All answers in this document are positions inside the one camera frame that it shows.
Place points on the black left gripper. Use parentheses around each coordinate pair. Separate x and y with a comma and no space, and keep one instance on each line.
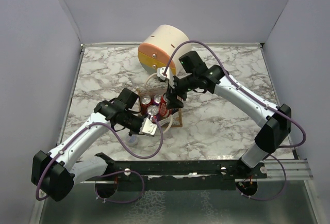
(132,132)

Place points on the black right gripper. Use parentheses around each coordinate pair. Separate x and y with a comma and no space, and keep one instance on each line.
(172,97)

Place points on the red soda can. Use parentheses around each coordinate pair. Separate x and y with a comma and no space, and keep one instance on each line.
(145,102)
(163,110)

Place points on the purple soda can front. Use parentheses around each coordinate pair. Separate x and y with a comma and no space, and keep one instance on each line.
(153,111)

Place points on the brown canvas bag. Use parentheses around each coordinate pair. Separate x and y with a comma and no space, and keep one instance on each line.
(174,119)

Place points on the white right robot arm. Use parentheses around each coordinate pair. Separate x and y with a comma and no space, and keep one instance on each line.
(273,120)

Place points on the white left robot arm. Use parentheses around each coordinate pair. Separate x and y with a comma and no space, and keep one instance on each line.
(57,171)

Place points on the small clear plastic cup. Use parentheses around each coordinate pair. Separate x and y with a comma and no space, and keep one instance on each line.
(131,140)

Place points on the cream cylindrical drawer cabinet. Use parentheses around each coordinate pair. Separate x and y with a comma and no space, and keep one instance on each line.
(155,51)

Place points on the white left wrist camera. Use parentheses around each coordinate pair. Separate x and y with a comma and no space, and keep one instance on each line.
(148,127)

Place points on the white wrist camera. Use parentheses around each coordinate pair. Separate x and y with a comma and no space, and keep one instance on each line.
(148,127)
(165,74)

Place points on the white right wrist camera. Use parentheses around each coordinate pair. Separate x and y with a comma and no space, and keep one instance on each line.
(165,74)

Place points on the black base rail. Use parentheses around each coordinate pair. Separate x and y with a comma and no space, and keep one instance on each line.
(177,175)

